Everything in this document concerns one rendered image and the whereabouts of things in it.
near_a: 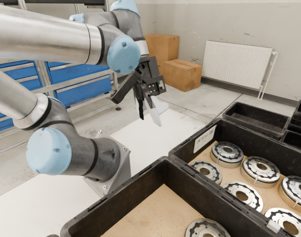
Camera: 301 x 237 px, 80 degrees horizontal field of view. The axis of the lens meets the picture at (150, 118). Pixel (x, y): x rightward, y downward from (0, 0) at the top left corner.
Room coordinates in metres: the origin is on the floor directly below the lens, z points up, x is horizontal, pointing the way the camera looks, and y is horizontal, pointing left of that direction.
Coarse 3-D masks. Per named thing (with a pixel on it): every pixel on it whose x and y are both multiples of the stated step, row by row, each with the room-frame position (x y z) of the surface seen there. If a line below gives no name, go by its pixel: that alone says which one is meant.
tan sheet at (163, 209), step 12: (156, 192) 0.33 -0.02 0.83; (168, 192) 0.33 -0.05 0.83; (144, 204) 0.29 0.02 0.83; (156, 204) 0.29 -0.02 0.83; (168, 204) 0.29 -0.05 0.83; (180, 204) 0.29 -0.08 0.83; (132, 216) 0.26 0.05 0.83; (144, 216) 0.26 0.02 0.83; (156, 216) 0.26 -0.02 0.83; (168, 216) 0.26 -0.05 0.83; (180, 216) 0.26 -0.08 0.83; (192, 216) 0.26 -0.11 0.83; (120, 228) 0.23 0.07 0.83; (132, 228) 0.23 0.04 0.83; (144, 228) 0.23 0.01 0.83; (156, 228) 0.23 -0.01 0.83; (168, 228) 0.23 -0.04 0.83; (180, 228) 0.23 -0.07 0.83
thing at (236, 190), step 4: (236, 188) 0.31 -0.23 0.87; (240, 188) 0.31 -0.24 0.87; (232, 192) 0.30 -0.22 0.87; (236, 192) 0.30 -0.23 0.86; (244, 192) 0.30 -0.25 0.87; (248, 192) 0.30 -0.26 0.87; (236, 196) 0.29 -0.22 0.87; (248, 196) 0.29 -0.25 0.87; (248, 200) 0.28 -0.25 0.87; (248, 204) 0.27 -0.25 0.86
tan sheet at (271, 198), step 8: (208, 152) 0.50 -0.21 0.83; (192, 160) 0.46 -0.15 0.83; (208, 160) 0.46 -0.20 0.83; (224, 168) 0.42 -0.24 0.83; (232, 168) 0.42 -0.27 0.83; (224, 176) 0.39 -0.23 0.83; (232, 176) 0.39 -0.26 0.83; (240, 176) 0.39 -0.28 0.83; (280, 176) 0.39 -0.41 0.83; (248, 184) 0.36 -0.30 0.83; (264, 192) 0.33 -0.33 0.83; (272, 192) 0.33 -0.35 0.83; (264, 200) 0.30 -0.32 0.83; (272, 200) 0.30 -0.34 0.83; (280, 200) 0.30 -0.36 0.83; (264, 208) 0.28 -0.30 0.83; (288, 208) 0.28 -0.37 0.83
